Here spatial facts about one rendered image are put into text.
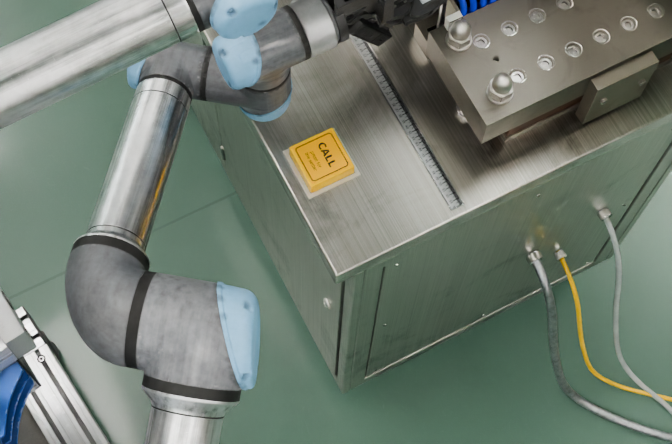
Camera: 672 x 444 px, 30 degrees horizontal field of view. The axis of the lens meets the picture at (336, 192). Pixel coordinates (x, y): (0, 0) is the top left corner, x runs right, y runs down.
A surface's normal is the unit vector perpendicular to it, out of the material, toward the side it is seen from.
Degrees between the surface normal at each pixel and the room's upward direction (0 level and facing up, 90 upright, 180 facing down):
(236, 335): 14
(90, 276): 21
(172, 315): 3
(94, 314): 34
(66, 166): 0
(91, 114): 0
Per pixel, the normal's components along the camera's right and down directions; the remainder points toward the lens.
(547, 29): 0.02, -0.37
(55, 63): 0.19, 0.18
